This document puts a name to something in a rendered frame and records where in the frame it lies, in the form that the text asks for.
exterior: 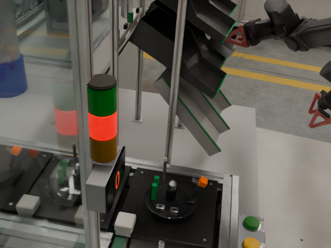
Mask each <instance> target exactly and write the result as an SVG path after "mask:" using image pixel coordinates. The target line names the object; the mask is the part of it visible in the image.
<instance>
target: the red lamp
mask: <svg viewBox="0 0 331 248"><path fill-rule="evenodd" d="M88 118H89V136H90V137H91V138H93V139H95V140H98V141H107V140H110V139H112V138H114V137H115V136H116V135H117V111H116V112H115V113H114V114H112V115H110V116H107V117H97V116H94V115H92V114H90V113H88Z"/></svg>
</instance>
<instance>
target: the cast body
mask: <svg viewBox="0 0 331 248"><path fill-rule="evenodd" d="M230 40H234V41H237V40H238V38H237V34H235V35H233V36H232V37H231V38H230ZM208 42H210V43H211V44H212V46H211V47H213V48H214V49H215V50H216V51H218V52H219V53H220V54H222V55H223V56H224V57H225V58H228V57H229V56H231V55H232V54H233V52H234V51H235V50H236V48H235V47H234V44H230V43H226V42H225V41H224V42H223V43H222V44H220V43H219V42H217V41H216V40H214V39H213V38H210V40H209V41H208Z"/></svg>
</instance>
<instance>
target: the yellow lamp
mask: <svg viewBox="0 0 331 248"><path fill-rule="evenodd" d="M90 156H91V159H92V160H93V161H95V162H99V163H107V162H111V161H112V160H114V159H115V158H116V156H117V135H116V136H115V137H114V138H112V139H110V140H107V141H98V140H95V139H93V138H91V137H90Z"/></svg>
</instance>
